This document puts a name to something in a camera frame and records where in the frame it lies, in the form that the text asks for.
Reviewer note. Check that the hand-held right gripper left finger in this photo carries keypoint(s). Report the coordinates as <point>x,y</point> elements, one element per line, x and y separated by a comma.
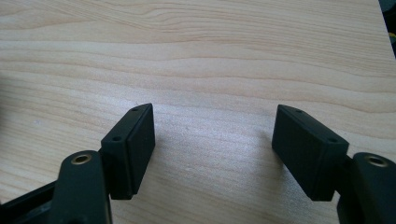
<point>127,155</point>

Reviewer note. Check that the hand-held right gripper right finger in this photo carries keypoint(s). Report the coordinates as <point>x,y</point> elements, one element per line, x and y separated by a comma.
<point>308,155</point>

